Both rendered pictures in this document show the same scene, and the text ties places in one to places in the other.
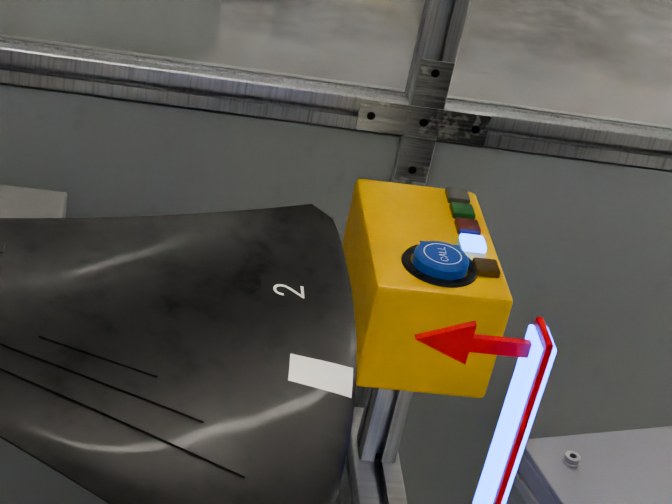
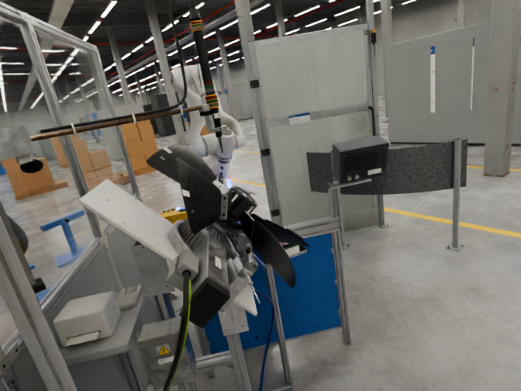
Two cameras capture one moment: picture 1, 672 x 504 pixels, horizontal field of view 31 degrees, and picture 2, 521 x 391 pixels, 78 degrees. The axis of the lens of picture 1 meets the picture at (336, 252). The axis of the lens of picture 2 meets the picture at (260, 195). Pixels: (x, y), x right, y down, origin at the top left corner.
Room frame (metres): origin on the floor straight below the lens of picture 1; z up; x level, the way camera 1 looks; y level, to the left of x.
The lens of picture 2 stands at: (0.22, 1.43, 1.57)
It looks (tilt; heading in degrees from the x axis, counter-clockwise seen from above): 18 degrees down; 275
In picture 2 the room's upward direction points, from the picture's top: 10 degrees counter-clockwise
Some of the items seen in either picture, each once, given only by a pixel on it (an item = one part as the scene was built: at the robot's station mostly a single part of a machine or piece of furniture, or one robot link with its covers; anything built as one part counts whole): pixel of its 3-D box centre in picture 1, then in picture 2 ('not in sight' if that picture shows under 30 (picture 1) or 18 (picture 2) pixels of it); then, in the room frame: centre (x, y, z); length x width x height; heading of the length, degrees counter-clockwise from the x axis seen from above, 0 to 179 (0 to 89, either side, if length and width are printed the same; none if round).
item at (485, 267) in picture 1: (486, 267); not in sight; (0.76, -0.11, 1.08); 0.02 x 0.02 x 0.01; 10
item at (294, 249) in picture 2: not in sight; (277, 245); (0.31, 0.01, 0.85); 0.22 x 0.17 x 0.07; 25
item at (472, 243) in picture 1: (472, 243); not in sight; (0.79, -0.10, 1.08); 0.02 x 0.02 x 0.01; 10
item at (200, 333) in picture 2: not in sight; (198, 323); (0.83, -0.06, 0.39); 0.04 x 0.04 x 0.78; 10
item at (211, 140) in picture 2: not in sight; (212, 153); (0.62, -0.44, 1.27); 0.19 x 0.12 x 0.24; 36
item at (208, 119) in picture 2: not in sight; (212, 117); (0.45, 0.24, 1.51); 0.09 x 0.07 x 0.10; 45
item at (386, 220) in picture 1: (416, 290); (177, 220); (0.80, -0.07, 1.02); 0.16 x 0.10 x 0.11; 10
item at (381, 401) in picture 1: (390, 392); not in sight; (0.79, -0.07, 0.92); 0.03 x 0.03 x 0.12; 10
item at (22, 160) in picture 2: not in sight; (30, 163); (0.85, 0.65, 1.49); 0.05 x 0.04 x 0.05; 45
